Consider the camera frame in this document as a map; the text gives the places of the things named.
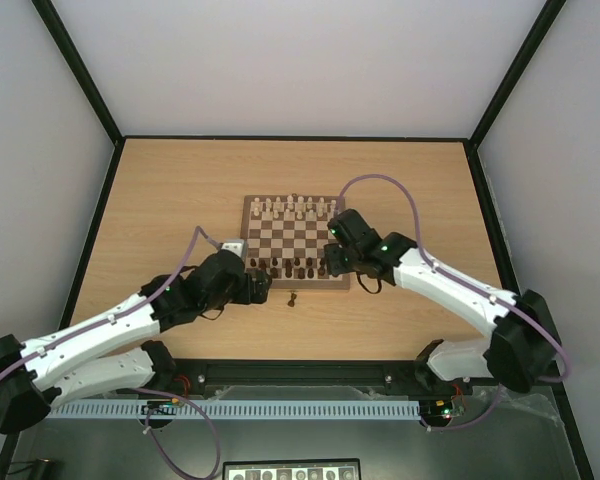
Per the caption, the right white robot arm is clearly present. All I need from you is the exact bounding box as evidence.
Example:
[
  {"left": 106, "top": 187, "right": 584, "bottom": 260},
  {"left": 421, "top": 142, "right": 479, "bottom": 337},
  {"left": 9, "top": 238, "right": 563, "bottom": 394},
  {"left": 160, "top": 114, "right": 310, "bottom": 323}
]
[{"left": 324, "top": 209, "right": 560, "bottom": 393}]

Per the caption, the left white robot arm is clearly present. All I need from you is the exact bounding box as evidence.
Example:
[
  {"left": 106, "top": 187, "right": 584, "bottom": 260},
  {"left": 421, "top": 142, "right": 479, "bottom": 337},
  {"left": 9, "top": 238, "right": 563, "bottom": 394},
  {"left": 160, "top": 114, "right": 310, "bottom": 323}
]
[{"left": 0, "top": 250, "right": 272, "bottom": 434}]

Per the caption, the wooden chess board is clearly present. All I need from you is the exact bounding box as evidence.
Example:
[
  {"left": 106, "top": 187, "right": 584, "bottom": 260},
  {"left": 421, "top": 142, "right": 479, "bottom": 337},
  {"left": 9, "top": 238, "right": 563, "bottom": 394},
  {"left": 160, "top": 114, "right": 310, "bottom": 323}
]
[{"left": 240, "top": 207, "right": 350, "bottom": 291}]

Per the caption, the white chess pieces row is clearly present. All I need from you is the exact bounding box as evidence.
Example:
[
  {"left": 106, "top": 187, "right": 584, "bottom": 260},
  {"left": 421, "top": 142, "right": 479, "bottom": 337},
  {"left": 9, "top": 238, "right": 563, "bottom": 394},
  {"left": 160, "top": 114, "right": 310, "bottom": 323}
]
[{"left": 243, "top": 194, "right": 340, "bottom": 221}]

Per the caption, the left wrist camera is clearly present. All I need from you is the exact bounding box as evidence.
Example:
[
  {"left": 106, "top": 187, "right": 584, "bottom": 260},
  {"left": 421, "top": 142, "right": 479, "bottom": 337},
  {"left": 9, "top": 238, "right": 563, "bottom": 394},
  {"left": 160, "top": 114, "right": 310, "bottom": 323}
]
[{"left": 220, "top": 239, "right": 248, "bottom": 261}]

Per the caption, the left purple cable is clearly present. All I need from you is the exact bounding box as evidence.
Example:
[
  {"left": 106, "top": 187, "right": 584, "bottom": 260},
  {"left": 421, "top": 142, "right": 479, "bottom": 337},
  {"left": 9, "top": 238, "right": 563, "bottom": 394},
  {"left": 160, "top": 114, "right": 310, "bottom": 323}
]
[{"left": 0, "top": 226, "right": 221, "bottom": 479}]

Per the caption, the purple cable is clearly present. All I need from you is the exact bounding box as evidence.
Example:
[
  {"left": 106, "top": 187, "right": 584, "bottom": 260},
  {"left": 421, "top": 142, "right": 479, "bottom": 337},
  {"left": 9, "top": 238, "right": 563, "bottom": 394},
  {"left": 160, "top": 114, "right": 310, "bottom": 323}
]
[
  {"left": 0, "top": 226, "right": 221, "bottom": 479},
  {"left": 338, "top": 174, "right": 575, "bottom": 432}
]

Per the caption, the black aluminium frame rail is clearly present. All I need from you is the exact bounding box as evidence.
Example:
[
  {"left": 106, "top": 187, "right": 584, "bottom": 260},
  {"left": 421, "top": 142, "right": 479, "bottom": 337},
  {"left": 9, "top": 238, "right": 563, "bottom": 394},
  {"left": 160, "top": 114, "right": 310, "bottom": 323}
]
[{"left": 51, "top": 355, "right": 498, "bottom": 399}]

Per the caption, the white slotted cable duct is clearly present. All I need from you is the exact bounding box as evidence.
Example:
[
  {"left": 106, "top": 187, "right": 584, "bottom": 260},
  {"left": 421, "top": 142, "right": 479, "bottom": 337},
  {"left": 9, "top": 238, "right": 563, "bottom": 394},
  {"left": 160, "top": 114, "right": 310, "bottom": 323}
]
[{"left": 48, "top": 399, "right": 421, "bottom": 421}]

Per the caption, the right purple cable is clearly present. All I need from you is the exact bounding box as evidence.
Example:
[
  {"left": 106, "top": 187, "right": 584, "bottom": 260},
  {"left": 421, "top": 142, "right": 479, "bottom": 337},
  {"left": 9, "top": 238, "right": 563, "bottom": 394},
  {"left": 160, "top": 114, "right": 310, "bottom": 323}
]
[{"left": 338, "top": 174, "right": 575, "bottom": 432}]

